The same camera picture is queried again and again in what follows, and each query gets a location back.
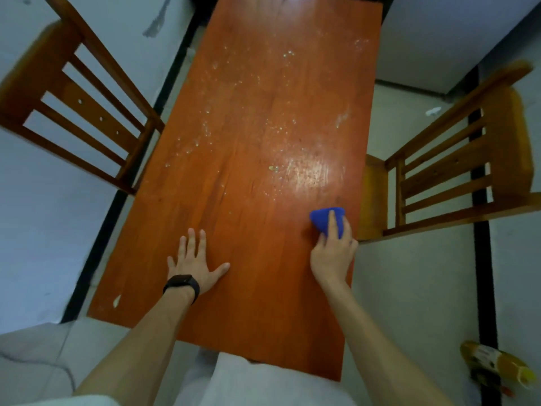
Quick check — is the black wrist watch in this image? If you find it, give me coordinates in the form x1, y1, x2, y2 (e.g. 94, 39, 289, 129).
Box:
163, 274, 201, 305

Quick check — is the yellow spray bottle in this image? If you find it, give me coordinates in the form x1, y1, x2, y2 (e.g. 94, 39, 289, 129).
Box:
460, 340, 538, 397

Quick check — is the person's white clothing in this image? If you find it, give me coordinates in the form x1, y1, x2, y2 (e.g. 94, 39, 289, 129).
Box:
0, 317, 360, 406

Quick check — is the person's right forearm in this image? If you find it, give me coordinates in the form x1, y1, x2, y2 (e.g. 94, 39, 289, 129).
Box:
318, 278, 455, 406

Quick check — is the orange wooden table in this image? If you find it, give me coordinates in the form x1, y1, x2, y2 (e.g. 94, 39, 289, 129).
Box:
87, 0, 383, 382

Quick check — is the blue cleaning cloth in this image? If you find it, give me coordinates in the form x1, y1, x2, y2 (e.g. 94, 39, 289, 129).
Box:
309, 207, 346, 240

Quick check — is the wooden slat-back chair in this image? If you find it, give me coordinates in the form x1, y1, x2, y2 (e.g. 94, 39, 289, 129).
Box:
0, 0, 165, 196
357, 60, 541, 243

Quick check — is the person's right hand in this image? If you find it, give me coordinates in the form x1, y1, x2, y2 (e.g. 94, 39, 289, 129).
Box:
310, 210, 359, 288

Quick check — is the person's left forearm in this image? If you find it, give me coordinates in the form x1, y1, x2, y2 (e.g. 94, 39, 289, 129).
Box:
73, 286, 195, 398

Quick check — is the person's left hand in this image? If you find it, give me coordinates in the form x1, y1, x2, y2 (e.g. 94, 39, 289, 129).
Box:
167, 228, 231, 295

